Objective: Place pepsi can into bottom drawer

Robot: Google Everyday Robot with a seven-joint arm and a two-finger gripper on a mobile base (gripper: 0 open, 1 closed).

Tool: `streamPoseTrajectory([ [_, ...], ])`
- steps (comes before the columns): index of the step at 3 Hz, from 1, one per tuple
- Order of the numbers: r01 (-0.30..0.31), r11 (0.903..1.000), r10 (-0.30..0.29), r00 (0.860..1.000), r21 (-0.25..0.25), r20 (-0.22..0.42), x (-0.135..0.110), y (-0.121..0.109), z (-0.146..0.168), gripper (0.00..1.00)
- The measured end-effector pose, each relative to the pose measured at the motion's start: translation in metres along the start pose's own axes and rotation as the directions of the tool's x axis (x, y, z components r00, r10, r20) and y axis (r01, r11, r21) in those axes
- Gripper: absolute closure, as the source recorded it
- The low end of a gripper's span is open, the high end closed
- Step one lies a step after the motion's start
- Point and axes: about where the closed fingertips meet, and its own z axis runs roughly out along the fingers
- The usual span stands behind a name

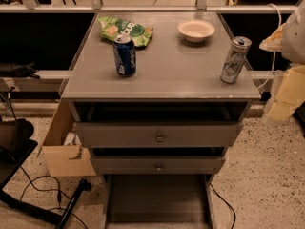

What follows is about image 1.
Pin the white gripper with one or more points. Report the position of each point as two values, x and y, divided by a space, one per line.
295 38

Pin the blue pepsi can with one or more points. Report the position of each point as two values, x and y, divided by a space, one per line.
124 55

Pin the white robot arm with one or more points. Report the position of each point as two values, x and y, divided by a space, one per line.
293 43

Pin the silver slim drink can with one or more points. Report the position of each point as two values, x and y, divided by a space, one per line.
235 59

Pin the grey drawer cabinet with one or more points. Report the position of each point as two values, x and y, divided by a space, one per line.
176 82

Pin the grey top drawer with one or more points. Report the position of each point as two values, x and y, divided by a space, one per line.
130 135

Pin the grey open bottom drawer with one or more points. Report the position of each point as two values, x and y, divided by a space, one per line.
158 202

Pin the grey middle drawer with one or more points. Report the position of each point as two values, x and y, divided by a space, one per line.
157 164

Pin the white bowl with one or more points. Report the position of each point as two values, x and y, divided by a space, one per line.
196 30

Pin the green chip bag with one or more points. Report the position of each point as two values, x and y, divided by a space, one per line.
110 27

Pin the cardboard box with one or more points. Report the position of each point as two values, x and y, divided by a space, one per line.
64 154

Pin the black chair base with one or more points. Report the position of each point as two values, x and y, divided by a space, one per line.
15 147

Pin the black cloth on shelf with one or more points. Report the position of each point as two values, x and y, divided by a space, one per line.
16 70

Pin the metal frame rail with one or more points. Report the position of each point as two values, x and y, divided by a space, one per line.
152 7

